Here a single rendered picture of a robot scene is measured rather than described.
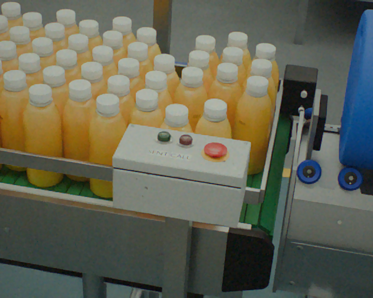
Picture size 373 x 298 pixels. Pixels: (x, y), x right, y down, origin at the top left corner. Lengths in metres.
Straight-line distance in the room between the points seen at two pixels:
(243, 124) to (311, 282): 0.38
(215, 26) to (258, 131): 2.81
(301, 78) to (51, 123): 0.56
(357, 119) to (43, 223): 0.60
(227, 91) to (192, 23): 2.80
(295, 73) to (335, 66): 2.29
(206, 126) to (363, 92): 0.27
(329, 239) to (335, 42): 2.81
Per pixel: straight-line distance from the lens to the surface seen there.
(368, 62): 1.26
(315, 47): 4.06
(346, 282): 1.55
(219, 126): 1.28
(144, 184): 1.14
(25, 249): 1.47
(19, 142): 1.40
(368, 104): 1.26
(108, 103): 1.27
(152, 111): 1.30
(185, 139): 1.15
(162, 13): 1.75
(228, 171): 1.11
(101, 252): 1.41
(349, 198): 1.39
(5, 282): 2.52
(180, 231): 1.22
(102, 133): 1.29
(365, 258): 1.46
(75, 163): 1.33
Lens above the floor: 1.75
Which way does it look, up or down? 34 degrees down
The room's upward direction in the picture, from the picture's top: 4 degrees clockwise
